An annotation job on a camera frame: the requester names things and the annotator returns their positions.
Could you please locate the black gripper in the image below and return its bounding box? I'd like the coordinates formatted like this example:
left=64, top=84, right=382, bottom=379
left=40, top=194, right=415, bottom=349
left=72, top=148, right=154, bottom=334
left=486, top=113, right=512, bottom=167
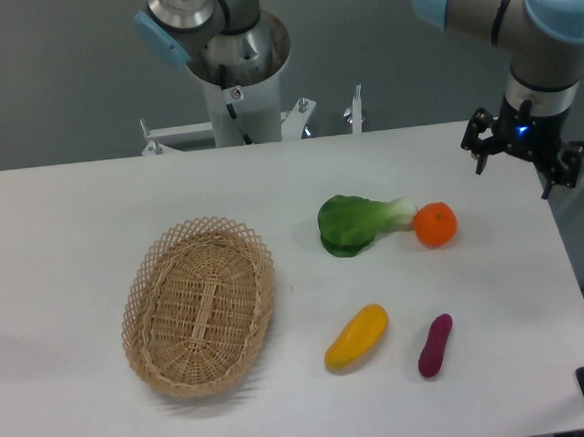
left=461, top=84, right=584, bottom=199

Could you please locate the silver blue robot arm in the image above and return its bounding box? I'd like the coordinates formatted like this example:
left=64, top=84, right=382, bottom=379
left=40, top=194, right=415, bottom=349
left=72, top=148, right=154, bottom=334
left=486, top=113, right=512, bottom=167
left=412, top=0, right=584, bottom=198

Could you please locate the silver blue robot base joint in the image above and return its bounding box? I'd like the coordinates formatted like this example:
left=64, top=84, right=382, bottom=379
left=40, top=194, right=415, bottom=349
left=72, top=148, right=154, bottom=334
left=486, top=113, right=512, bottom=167
left=134, top=0, right=275, bottom=88

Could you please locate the purple sweet potato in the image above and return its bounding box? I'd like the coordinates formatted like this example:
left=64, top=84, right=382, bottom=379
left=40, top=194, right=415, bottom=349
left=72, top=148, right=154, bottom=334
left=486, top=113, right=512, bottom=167
left=417, top=313, right=453, bottom=379

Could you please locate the orange tangerine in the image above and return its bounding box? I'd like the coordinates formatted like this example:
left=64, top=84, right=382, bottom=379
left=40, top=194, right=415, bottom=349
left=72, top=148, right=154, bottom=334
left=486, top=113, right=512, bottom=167
left=413, top=201, right=458, bottom=247

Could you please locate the green bok choy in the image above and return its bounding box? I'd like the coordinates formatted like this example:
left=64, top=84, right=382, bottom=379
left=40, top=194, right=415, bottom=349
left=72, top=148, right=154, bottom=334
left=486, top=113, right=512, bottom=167
left=317, top=195, right=418, bottom=258

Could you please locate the woven wicker basket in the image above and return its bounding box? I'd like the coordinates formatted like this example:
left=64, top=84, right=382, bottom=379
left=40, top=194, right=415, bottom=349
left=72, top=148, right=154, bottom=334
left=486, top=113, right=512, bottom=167
left=121, top=217, right=275, bottom=398

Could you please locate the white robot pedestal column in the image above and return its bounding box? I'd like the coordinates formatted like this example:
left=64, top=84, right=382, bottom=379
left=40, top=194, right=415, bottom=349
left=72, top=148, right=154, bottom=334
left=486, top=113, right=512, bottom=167
left=189, top=5, right=291, bottom=142

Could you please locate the black cable on pedestal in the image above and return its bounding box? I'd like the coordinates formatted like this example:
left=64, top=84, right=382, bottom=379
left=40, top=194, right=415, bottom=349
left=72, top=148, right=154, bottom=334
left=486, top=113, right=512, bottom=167
left=216, top=63, right=255, bottom=148

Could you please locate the white metal base frame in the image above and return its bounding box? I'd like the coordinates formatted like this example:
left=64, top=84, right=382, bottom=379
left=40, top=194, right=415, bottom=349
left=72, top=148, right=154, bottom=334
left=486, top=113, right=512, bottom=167
left=140, top=84, right=366, bottom=155

